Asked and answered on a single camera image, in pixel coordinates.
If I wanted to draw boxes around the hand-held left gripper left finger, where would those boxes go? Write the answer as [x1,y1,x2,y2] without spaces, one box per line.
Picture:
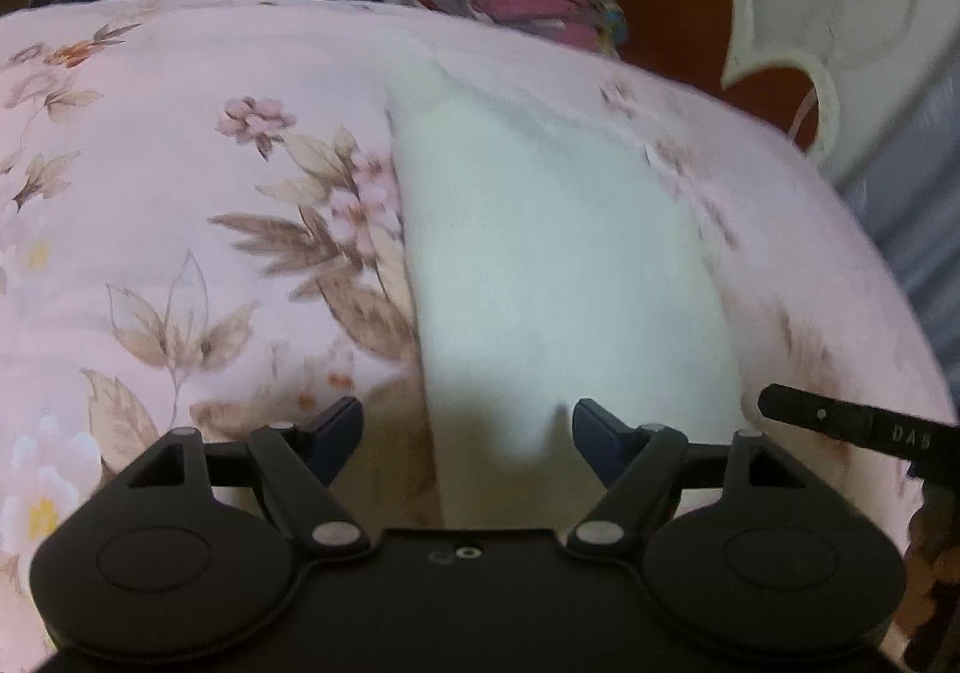
[127,397,373,560]

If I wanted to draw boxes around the pink floral blanket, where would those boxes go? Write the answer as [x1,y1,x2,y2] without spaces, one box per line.
[0,0,938,673]

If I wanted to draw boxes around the white knit sweater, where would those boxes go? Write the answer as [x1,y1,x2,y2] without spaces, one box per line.
[381,56,745,533]

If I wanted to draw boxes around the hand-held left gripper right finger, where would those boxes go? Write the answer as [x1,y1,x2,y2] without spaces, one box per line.
[565,398,809,560]

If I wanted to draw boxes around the grey cloth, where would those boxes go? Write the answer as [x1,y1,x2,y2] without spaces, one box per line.
[831,61,960,389]

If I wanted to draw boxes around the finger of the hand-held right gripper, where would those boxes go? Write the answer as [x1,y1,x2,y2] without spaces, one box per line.
[756,383,877,437]

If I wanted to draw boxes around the person's right hand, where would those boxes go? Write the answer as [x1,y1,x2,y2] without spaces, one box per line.
[906,490,960,648]

